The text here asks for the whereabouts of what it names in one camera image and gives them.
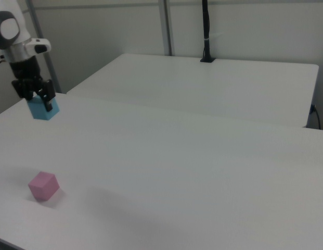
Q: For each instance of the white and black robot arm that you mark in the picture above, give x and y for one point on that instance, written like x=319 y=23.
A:
x=10 y=28

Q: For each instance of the white tie on pole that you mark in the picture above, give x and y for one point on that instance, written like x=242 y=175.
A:
x=207 y=39

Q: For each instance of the black camera pole with base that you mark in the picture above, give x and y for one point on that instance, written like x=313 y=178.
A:
x=206 y=26

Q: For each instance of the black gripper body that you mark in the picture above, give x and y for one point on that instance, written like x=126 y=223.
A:
x=24 y=69

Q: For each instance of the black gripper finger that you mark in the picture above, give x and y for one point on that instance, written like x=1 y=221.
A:
x=22 y=91
x=48 y=93

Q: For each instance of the blue cube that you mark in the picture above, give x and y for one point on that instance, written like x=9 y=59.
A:
x=43 y=113

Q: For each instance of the pink cube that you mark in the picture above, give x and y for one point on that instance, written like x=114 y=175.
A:
x=43 y=186

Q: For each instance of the grey metal partition post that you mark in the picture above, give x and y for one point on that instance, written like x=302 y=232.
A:
x=52 y=70
x=166 y=26

